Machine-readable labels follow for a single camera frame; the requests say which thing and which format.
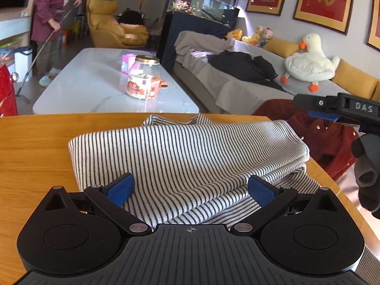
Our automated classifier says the white waste bin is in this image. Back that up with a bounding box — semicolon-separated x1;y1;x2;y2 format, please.
13;46;33;82

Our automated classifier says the grey sofa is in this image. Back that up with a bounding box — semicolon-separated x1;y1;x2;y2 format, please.
173;30;380;115

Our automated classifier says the small yellow plush toy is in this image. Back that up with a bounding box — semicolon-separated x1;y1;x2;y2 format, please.
242;34;262;47

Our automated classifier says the red fleece garment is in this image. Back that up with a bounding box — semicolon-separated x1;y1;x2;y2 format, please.
252;99;366;182

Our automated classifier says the yellow sofa cushion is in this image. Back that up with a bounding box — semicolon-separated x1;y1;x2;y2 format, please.
329;59;380;101
264;37;299;59

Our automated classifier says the yellow leather armchair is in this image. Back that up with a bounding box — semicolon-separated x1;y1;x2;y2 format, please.
86;0;149;48

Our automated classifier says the metal mop handle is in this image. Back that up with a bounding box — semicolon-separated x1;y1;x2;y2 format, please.
14;2;80;104

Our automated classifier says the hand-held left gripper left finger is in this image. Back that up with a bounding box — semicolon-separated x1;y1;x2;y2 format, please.
44;172;153;236

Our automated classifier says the dark fish tank cabinet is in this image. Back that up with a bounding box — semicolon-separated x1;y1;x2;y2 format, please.
160;10;240;73

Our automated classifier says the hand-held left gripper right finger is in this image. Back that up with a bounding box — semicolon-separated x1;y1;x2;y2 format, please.
230;175;339;237

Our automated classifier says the black jacket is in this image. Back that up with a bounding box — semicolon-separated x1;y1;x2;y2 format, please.
208;50;286;91

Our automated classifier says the person's right hand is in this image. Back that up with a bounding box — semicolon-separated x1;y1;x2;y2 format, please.
350;133;380;213

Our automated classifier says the red suitcase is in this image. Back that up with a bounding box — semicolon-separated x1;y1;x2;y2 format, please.
0;63;19;118

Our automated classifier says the white goose plush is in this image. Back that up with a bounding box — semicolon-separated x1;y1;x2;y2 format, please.
280;33;341;92

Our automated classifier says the white wooden media cabinet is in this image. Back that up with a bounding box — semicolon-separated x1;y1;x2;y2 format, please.
0;7;34;66

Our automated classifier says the white marble coffee table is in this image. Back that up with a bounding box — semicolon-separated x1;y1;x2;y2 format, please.
33;47;200;115

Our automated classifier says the pink pig plush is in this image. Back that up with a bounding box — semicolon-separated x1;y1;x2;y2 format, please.
257;25;275;48

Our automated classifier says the grey sofa throw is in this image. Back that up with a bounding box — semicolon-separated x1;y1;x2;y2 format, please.
175;31;236;63

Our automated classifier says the glass snack jar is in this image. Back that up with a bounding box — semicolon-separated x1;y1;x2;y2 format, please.
126;55;162;100

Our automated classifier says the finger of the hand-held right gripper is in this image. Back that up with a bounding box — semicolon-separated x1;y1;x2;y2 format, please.
292;93;339;122

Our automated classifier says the yellow duck plush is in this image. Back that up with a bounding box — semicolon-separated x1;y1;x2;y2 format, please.
225;28;244;41

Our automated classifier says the red framed calligraphy picture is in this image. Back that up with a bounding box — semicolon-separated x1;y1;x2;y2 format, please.
293;0;356;35

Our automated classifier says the pink box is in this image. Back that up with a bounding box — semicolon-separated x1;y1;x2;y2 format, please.
120;53;138;75

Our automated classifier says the glass fish tank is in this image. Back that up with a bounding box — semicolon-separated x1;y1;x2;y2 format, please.
169;0;241;27

